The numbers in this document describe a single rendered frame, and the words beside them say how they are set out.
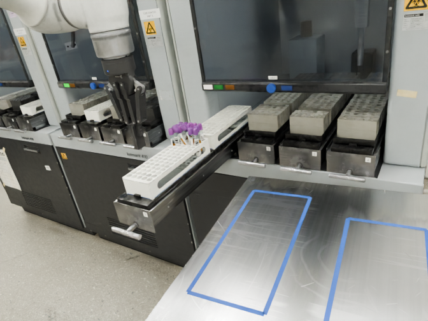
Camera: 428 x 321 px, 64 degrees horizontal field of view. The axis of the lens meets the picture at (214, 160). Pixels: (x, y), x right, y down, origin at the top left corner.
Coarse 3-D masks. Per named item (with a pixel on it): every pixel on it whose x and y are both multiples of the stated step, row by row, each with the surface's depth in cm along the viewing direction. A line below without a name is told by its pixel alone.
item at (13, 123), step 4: (12, 112) 198; (4, 116) 199; (8, 116) 197; (12, 116) 194; (16, 116) 195; (4, 120) 200; (8, 120) 198; (12, 120) 195; (16, 120) 195; (4, 124) 202; (8, 124) 200; (12, 124) 197; (16, 124) 195; (0, 128) 198; (4, 128) 196; (8, 128) 197; (12, 128) 200; (16, 128) 197
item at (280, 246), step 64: (256, 192) 85; (320, 192) 81; (384, 192) 78; (192, 256) 68; (256, 256) 65; (320, 256) 63; (384, 256) 61; (192, 320) 54; (256, 320) 53; (320, 320) 51; (384, 320) 50
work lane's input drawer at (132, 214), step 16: (240, 128) 127; (224, 144) 117; (208, 160) 109; (224, 160) 116; (192, 176) 101; (208, 176) 109; (176, 192) 96; (128, 208) 92; (144, 208) 89; (160, 208) 91; (128, 224) 95; (144, 224) 91
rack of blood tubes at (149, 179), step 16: (176, 144) 109; (208, 144) 110; (160, 160) 100; (176, 160) 99; (192, 160) 106; (128, 176) 95; (144, 176) 92; (160, 176) 92; (176, 176) 98; (128, 192) 95; (144, 192) 91
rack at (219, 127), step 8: (224, 112) 131; (232, 112) 129; (240, 112) 129; (248, 112) 131; (208, 120) 125; (216, 120) 124; (224, 120) 123; (232, 120) 121; (240, 120) 131; (208, 128) 119; (216, 128) 117; (224, 128) 117; (232, 128) 129; (208, 136) 112; (216, 136) 113; (224, 136) 124; (216, 144) 114
